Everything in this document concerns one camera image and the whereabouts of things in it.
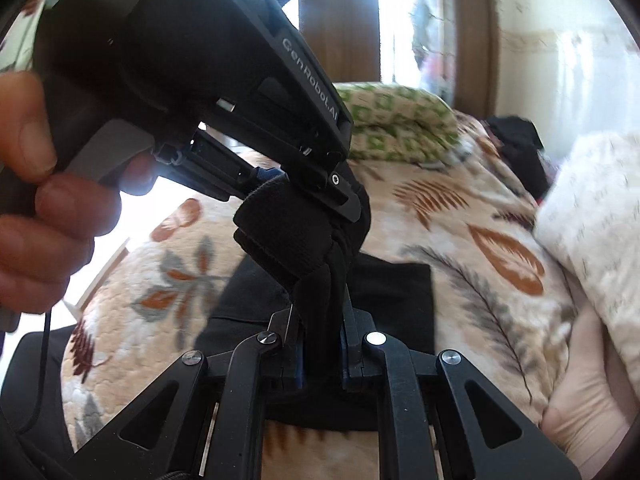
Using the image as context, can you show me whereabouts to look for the black pants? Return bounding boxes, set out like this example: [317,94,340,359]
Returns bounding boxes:
[194,174,435,432]

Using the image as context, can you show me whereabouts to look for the black clothing pile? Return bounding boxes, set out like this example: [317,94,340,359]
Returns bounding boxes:
[486,116,550,202]

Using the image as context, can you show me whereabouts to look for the person's left hand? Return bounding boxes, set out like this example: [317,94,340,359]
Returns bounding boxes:
[1,72,156,314]

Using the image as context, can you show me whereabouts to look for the green patterned folded quilt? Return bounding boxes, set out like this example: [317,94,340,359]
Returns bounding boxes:
[335,82,461,164]

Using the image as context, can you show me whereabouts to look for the leaf patterned bed blanket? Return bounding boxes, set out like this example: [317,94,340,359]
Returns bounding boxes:
[61,115,575,479]

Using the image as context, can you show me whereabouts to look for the stained glass wooden door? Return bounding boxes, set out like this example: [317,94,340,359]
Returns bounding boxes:
[298,0,499,118]

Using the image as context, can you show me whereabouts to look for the white floral quilt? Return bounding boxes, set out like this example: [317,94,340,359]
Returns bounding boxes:
[531,131,640,351]

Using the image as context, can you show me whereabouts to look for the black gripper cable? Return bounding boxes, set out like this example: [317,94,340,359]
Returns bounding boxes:
[14,309,54,436]

